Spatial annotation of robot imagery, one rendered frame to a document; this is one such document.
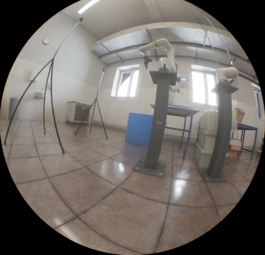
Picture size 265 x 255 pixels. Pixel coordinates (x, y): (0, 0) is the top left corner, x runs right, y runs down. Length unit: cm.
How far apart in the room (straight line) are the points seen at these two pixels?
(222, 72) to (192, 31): 262
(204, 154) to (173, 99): 97
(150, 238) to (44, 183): 60
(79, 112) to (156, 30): 388
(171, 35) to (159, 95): 307
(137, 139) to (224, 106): 149
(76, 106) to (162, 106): 292
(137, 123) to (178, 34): 323
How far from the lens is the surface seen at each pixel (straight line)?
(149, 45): 147
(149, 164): 89
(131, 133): 181
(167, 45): 136
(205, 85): 422
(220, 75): 118
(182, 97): 160
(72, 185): 64
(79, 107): 337
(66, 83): 395
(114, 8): 451
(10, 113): 329
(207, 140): 120
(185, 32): 364
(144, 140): 172
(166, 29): 356
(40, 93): 315
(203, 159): 124
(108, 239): 44
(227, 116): 104
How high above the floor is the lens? 43
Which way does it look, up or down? 1 degrees down
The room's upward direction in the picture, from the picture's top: 9 degrees clockwise
